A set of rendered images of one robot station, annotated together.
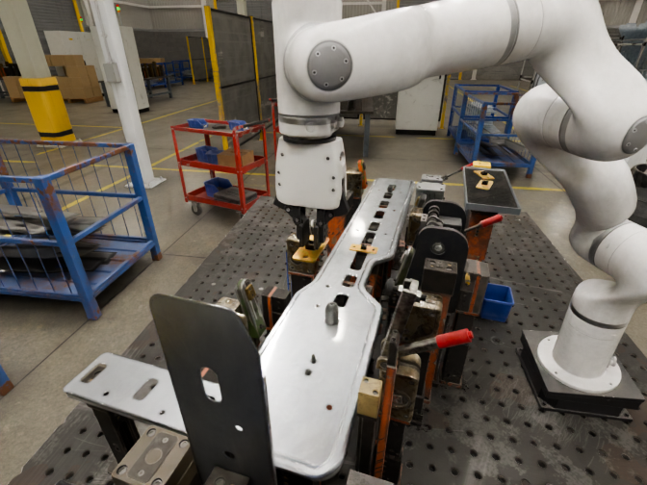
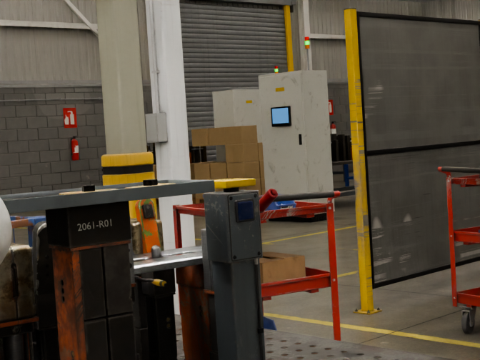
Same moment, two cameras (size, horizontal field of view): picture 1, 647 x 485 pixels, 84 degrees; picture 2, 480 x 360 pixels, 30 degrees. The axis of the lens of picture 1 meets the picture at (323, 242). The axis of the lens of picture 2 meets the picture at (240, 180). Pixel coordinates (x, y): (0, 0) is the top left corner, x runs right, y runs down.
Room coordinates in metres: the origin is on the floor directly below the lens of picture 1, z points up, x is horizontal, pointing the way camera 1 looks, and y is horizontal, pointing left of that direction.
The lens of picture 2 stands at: (0.15, -1.49, 1.24)
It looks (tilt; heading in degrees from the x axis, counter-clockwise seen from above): 3 degrees down; 37
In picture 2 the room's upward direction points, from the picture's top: 4 degrees counter-clockwise
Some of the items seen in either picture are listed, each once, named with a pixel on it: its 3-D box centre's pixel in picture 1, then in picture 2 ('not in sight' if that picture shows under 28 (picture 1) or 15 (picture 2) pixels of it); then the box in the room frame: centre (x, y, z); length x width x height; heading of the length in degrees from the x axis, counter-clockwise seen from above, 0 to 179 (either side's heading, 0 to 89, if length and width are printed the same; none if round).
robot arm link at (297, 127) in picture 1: (310, 123); not in sight; (0.51, 0.02, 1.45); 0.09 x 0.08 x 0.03; 72
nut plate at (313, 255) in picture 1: (311, 245); not in sight; (0.51, 0.02, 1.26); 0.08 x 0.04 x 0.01; 162
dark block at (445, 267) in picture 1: (427, 336); not in sight; (0.67, -0.26, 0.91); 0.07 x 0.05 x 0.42; 72
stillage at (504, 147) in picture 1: (495, 132); not in sight; (5.28, -2.46, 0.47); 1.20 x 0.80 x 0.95; 172
